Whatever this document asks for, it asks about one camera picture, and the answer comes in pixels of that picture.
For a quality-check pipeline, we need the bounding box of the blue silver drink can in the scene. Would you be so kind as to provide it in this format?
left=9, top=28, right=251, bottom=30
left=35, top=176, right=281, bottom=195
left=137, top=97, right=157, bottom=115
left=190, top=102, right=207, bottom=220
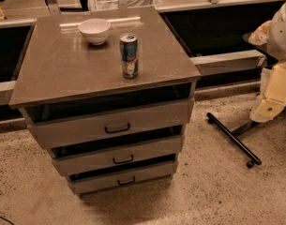
left=120, top=33, right=139, bottom=79

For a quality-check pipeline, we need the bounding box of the grey drawer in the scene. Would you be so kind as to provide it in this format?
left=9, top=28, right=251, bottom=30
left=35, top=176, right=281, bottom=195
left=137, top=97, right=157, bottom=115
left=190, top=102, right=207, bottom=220
left=28, top=98, right=194, bottom=148
left=68, top=160, right=178, bottom=196
left=53, top=135, right=184, bottom=176

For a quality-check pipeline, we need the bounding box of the white bowl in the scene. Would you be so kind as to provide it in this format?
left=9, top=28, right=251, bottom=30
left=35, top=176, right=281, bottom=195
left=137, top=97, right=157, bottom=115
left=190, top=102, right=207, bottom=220
left=78, top=19, right=111, bottom=45

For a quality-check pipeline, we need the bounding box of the grey middle drawer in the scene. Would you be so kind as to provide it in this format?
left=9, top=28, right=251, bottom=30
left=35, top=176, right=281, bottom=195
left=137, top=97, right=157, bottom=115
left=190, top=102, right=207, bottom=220
left=53, top=135, right=184, bottom=176

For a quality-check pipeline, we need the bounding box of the grey drawer cabinet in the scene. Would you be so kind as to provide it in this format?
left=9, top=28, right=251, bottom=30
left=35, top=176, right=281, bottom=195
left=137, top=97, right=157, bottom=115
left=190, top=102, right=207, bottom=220
left=8, top=6, right=202, bottom=199

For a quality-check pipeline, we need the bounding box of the grey bottom drawer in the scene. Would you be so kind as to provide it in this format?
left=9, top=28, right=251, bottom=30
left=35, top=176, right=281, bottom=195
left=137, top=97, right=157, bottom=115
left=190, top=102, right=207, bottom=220
left=68, top=160, right=178, bottom=196

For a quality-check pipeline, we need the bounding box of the dark side table top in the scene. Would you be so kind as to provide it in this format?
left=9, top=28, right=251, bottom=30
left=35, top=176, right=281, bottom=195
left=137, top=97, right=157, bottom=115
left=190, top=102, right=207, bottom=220
left=243, top=32, right=278, bottom=65

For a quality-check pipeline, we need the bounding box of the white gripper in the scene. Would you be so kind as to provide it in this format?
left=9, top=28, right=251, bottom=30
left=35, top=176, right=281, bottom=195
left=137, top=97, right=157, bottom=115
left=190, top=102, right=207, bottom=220
left=248, top=21, right=286, bottom=123

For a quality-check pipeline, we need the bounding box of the black floor cable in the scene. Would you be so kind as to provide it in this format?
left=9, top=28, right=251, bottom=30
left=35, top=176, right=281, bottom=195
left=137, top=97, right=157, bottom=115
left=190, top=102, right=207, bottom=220
left=0, top=210, right=15, bottom=225

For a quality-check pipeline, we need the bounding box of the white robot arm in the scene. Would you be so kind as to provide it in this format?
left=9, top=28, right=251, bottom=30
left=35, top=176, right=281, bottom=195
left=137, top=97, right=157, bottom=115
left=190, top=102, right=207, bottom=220
left=248, top=2, right=286, bottom=123

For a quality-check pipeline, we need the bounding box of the grey top drawer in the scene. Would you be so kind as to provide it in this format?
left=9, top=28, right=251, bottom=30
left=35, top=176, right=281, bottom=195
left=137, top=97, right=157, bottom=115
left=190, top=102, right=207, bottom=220
left=28, top=98, right=194, bottom=148

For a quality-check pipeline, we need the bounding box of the black wheeled table base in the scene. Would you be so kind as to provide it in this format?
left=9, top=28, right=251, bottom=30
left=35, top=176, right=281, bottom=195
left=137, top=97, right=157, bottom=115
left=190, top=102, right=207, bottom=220
left=206, top=112, right=262, bottom=168

